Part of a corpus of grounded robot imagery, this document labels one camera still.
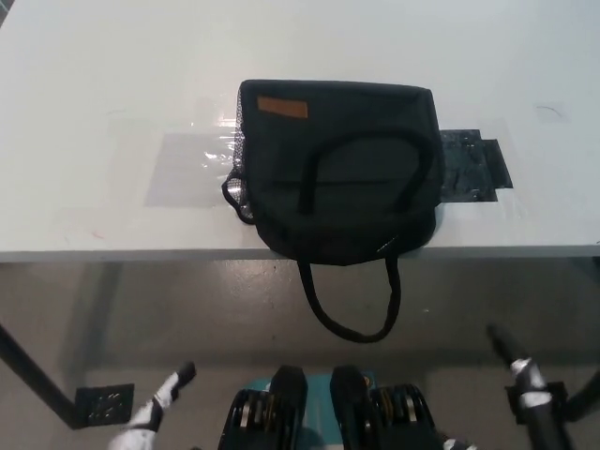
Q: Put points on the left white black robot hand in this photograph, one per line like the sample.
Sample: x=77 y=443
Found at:
x=150 y=415

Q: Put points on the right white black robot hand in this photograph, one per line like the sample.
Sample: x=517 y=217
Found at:
x=527 y=379

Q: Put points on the black soft travel bag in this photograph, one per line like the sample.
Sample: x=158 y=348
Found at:
x=356 y=154

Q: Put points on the black tape patch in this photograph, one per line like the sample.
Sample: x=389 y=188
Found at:
x=466 y=169

